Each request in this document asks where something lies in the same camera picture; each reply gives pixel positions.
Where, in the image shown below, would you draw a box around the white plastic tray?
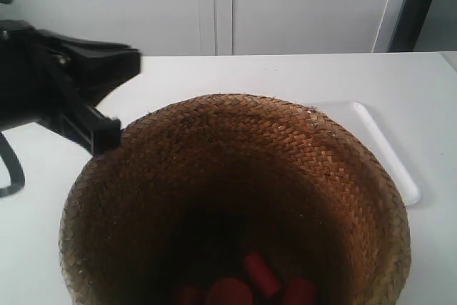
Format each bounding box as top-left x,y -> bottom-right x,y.
313,101 -> 421,206

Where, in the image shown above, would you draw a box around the dark red rounded object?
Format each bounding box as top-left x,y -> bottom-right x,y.
205,278 -> 253,305
281,277 -> 317,305

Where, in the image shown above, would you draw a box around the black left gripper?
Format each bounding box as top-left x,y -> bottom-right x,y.
1,19 -> 141,156

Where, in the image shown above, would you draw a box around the brown woven basket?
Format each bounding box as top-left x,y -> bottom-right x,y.
59,94 -> 411,304

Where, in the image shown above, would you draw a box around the red cylindrical objects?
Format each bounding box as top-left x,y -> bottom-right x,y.
243,253 -> 282,299

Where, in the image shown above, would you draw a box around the black cable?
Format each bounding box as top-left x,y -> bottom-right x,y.
0,131 -> 26,199

